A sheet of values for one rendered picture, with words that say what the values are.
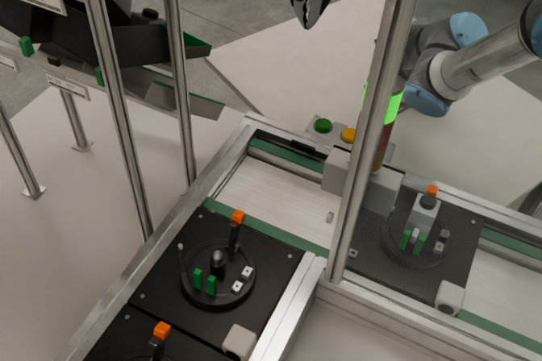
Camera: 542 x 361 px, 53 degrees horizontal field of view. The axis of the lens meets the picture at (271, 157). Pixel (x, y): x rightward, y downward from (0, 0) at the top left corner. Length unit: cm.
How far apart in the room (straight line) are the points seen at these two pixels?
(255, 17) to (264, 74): 182
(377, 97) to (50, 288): 79
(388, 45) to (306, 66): 100
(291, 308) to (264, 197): 29
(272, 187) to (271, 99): 37
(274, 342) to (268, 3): 278
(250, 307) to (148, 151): 55
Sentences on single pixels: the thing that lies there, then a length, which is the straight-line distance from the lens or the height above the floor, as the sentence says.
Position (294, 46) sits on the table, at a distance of 171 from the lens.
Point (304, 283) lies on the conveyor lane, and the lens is 105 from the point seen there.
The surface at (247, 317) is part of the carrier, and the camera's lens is 99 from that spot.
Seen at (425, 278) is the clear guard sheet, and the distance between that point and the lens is 95.
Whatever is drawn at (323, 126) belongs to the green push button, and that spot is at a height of 97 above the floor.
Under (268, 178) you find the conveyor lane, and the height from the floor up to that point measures 92.
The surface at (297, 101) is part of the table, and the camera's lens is 151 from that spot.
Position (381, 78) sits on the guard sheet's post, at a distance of 68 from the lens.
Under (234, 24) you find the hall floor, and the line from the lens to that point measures 333.
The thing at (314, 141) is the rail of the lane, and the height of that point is 96.
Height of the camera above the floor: 187
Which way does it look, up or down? 48 degrees down
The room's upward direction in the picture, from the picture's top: 3 degrees clockwise
